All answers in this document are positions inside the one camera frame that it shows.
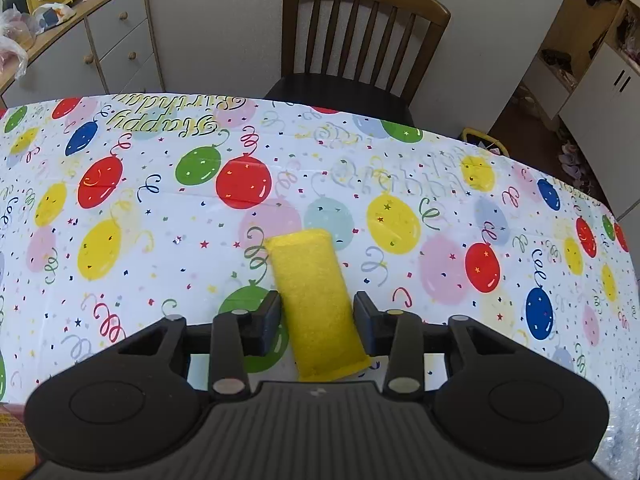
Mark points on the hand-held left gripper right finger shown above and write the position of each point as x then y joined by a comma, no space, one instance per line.
367,321

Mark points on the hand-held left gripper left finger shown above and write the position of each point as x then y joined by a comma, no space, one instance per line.
267,321

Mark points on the yellow sponge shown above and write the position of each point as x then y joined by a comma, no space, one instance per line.
315,300

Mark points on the balloon print tablecloth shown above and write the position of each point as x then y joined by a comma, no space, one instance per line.
150,260

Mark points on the brown wooden chair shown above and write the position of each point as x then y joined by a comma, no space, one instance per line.
350,90

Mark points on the purple slippers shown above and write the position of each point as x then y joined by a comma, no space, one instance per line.
575,162

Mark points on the bubble wrap sheet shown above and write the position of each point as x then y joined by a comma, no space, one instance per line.
620,440

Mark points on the white sideboard with wooden top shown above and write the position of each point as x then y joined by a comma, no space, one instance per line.
115,45

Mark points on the black item on shelf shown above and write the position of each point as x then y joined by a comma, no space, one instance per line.
557,60

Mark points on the small white plastic bag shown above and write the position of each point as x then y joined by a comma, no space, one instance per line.
52,14

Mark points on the yellow plastic frame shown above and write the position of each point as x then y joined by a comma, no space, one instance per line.
487,140

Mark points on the white wooden wall cabinet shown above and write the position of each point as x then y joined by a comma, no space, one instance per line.
605,110

